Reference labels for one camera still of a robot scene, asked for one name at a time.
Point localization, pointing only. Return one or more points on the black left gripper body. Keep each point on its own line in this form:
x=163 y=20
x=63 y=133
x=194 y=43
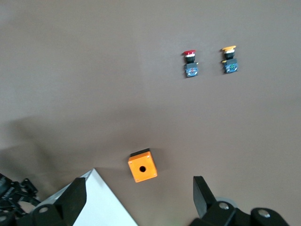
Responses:
x=5 y=189

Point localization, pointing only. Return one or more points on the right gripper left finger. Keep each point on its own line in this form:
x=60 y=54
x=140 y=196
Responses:
x=70 y=200

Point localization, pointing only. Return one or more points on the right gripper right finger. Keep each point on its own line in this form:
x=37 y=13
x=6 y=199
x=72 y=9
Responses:
x=204 y=197

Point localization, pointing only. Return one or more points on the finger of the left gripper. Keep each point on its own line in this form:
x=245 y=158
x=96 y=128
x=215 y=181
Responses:
x=27 y=188

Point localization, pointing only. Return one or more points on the white drawer cabinet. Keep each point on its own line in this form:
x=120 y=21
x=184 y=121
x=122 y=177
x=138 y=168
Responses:
x=105 y=207

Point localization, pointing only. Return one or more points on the red mushroom push button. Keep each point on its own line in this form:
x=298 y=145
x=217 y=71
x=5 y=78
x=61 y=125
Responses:
x=191 y=66

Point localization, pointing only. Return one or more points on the yellow mushroom push button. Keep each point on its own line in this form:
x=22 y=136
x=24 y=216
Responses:
x=230 y=63

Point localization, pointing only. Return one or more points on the orange button enclosure box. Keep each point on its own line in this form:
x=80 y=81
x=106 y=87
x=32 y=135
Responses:
x=142 y=168

